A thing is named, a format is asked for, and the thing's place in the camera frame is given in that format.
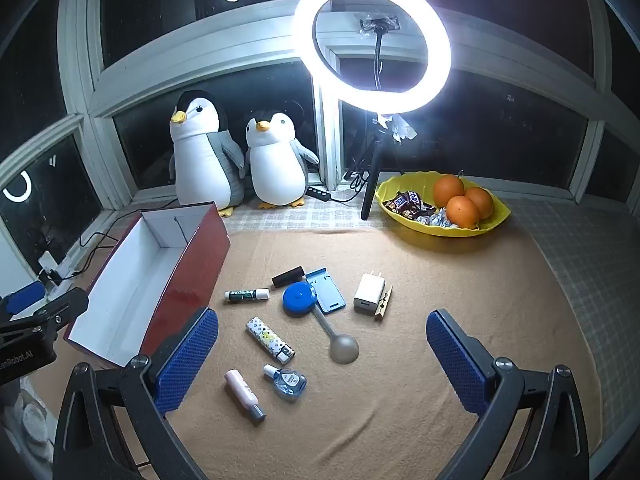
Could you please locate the large penguin plush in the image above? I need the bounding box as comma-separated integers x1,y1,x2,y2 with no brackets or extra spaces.
167,90,247,218

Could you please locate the patterned white tube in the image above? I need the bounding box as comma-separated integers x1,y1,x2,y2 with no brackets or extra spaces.
245,316,296,365

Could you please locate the wooden clothespin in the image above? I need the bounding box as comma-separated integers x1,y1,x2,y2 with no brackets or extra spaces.
374,285,394,322

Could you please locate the pink bottle grey cap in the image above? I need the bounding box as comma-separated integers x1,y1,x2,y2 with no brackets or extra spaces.
224,369,266,422

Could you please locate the orange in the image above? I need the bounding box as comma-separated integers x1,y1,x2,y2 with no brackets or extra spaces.
446,195,482,229
433,174,466,208
465,186,495,220

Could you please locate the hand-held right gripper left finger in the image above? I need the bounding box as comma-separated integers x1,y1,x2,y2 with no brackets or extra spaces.
52,307,219,480

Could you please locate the black phone holder clamp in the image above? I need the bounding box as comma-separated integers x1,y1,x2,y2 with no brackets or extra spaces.
357,12,401,92

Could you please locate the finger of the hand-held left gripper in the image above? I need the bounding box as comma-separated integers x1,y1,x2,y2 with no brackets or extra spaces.
0,282,47,321
0,287,91,343

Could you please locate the small penguin plush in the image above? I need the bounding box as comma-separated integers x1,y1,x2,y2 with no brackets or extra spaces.
244,110,321,210

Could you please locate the black ring light cable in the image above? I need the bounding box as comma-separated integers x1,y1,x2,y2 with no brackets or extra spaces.
327,160,372,206

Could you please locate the white ring light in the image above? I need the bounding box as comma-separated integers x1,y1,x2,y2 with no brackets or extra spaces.
294,0,452,113

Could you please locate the clear plastic wrapping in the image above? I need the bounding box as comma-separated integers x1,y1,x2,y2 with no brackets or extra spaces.
385,112,418,143

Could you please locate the small blue clear bottle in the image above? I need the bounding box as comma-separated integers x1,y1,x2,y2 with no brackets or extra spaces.
263,363,308,403

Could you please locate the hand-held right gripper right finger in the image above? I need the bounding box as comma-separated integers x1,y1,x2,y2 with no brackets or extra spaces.
425,308,591,480

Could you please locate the white lace cloth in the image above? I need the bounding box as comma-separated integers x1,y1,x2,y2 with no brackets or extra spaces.
10,385,53,466

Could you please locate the lip balm green label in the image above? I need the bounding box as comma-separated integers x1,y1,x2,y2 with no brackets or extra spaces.
224,287,271,305

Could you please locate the red cardboard box white inside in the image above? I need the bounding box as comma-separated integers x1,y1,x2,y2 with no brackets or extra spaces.
66,201,232,370

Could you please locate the white wall charger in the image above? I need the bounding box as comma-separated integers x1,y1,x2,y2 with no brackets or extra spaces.
353,270,387,311

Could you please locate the pile of wrapped candies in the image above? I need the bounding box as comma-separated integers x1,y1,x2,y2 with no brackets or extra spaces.
382,190,458,229

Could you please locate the black power cable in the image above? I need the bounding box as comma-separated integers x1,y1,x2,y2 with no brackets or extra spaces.
75,210,146,281

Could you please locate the yellow leaf-shaped bowl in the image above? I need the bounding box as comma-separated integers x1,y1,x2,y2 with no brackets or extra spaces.
375,171,512,237

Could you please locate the white power strip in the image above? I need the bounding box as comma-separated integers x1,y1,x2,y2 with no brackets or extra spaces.
37,255,77,291

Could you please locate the white window frame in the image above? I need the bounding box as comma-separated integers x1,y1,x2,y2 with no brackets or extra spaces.
0,0,640,211

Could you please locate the blue round container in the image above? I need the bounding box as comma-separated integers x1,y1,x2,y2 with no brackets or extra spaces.
282,282,317,317

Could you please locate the black tripod stand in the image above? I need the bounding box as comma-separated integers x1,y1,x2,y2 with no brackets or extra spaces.
360,110,406,221

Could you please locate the black cylinder tube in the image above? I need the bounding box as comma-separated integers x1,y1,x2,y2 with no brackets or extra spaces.
271,266,307,287

